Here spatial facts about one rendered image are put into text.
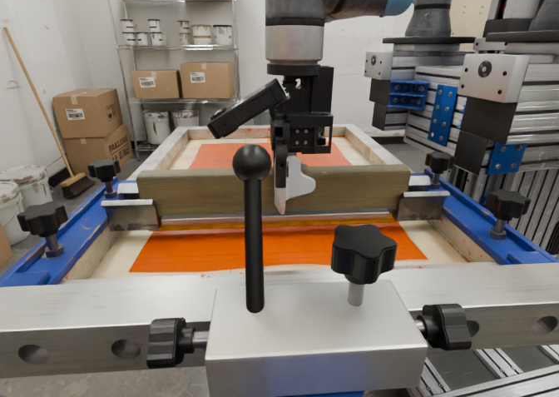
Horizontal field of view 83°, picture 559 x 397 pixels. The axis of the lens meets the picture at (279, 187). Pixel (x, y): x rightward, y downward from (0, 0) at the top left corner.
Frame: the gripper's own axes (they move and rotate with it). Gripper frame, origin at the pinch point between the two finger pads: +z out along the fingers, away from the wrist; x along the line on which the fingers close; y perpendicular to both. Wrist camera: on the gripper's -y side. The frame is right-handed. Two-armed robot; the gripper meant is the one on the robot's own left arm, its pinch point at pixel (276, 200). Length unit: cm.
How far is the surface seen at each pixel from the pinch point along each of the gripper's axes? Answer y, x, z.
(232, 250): -6.8, -5.6, 5.4
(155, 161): -25.9, 25.0, 2.0
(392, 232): 18.5, -2.3, 5.2
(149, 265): -18.0, -8.1, 5.5
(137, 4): -133, 367, -64
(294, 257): 2.0, -7.8, 5.3
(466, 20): 252, 373, -54
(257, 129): -3, 56, 2
